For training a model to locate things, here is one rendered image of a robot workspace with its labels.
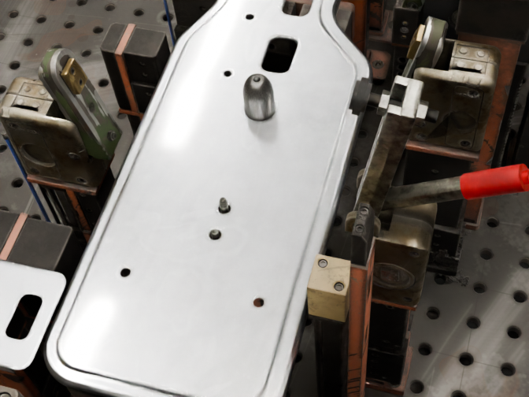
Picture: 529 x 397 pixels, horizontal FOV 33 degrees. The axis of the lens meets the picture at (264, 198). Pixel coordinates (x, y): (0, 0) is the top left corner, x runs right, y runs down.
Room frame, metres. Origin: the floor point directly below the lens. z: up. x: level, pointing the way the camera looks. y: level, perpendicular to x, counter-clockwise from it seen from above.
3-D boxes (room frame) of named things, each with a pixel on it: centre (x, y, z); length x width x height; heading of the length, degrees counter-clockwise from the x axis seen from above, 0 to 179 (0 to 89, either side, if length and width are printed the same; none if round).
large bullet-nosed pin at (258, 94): (0.59, -0.01, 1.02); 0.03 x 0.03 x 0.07
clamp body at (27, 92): (0.60, 0.21, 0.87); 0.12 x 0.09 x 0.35; 68
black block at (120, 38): (0.72, 0.13, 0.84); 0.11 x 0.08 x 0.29; 68
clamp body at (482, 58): (0.57, -0.20, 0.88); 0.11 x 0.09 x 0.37; 68
